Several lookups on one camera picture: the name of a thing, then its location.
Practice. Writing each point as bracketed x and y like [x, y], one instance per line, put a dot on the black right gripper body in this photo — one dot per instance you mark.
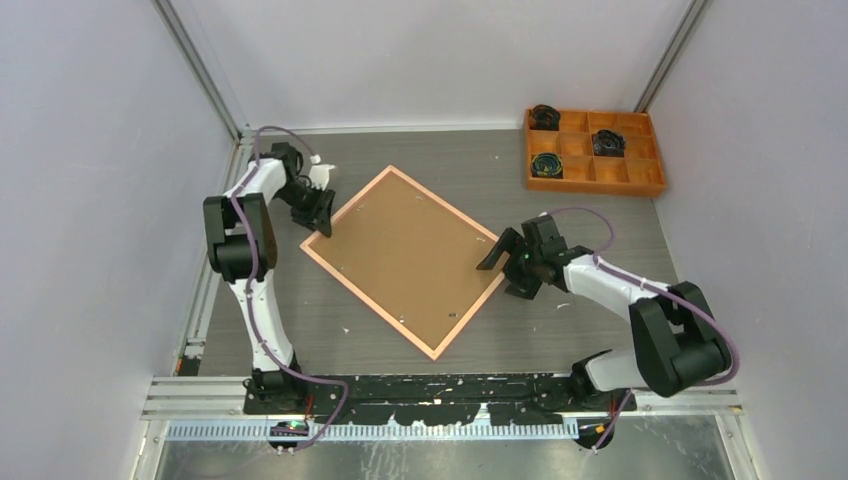
[526, 259]

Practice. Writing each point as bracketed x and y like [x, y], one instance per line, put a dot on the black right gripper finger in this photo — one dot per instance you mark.
[525, 289]
[505, 244]

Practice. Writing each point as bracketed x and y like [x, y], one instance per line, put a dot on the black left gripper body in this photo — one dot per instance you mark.
[304, 200]

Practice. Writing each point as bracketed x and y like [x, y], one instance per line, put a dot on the pink wooden picture frame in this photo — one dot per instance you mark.
[371, 298]

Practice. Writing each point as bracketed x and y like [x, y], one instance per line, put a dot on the brown backing board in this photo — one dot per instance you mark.
[404, 255]

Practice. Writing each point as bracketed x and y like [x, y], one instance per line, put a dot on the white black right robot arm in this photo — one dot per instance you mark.
[676, 342]

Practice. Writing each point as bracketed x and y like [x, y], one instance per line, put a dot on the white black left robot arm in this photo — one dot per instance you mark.
[242, 249]

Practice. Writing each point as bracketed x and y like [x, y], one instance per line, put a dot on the blue green tape roll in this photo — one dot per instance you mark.
[546, 165]

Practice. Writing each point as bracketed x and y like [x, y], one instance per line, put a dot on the orange compartment tray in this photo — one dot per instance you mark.
[639, 174]

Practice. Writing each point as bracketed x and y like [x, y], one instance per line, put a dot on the black tape roll middle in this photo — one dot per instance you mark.
[608, 143]

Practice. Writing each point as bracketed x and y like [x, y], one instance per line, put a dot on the black tape roll top-left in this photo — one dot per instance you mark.
[544, 118]

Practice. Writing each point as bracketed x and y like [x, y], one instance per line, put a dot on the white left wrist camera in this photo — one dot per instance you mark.
[320, 173]

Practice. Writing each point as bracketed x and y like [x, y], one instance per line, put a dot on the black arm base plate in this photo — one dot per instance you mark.
[443, 399]

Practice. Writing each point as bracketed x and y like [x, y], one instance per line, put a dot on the aluminium left rail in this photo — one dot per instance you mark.
[192, 341]

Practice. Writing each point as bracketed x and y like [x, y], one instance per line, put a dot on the aluminium rail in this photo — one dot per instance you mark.
[211, 408]
[192, 341]

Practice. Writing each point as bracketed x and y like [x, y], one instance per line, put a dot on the aluminium front rail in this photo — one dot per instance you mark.
[211, 408]

